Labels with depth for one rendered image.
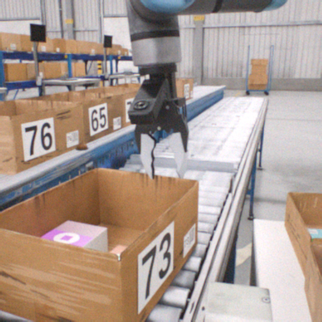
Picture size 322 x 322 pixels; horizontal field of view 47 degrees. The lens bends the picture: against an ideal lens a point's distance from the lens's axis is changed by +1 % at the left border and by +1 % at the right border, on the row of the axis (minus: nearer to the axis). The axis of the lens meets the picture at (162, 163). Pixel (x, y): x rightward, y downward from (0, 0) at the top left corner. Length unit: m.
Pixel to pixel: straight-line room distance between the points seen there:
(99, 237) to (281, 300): 0.40
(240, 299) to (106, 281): 0.29
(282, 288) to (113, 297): 0.37
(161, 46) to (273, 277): 0.53
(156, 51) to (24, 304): 0.50
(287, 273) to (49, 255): 0.51
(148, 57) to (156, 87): 0.05
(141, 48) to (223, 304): 0.49
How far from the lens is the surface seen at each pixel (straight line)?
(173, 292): 0.79
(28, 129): 1.16
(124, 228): 1.02
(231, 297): 0.78
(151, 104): 0.62
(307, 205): 1.10
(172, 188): 0.92
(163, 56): 0.66
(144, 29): 0.66
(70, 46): 10.32
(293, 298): 0.81
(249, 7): 0.61
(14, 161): 1.13
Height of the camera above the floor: 1.20
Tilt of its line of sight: 16 degrees down
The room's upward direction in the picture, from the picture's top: straight up
